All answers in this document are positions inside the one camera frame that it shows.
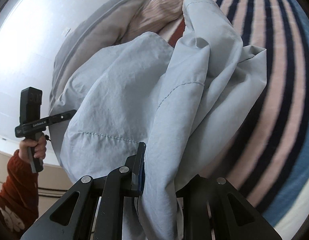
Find light blue hooded jacket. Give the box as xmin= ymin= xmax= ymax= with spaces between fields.
xmin=49 ymin=0 xmax=267 ymax=239

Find red sweater left forearm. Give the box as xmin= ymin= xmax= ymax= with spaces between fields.
xmin=0 ymin=150 xmax=39 ymax=239

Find left hand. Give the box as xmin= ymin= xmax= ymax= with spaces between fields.
xmin=18 ymin=134 xmax=47 ymax=164

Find striped bed blanket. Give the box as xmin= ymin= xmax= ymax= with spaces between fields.
xmin=201 ymin=0 xmax=309 ymax=229

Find grey pink striped duvet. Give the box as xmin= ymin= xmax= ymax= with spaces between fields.
xmin=49 ymin=0 xmax=183 ymax=106

